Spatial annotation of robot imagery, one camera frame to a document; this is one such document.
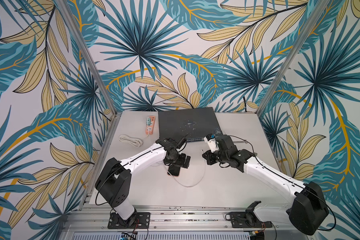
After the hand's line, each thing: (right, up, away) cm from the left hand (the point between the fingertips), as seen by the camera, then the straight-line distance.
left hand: (180, 164), depth 83 cm
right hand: (+8, +3, -4) cm, 9 cm away
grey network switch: (+9, +23, +24) cm, 34 cm away
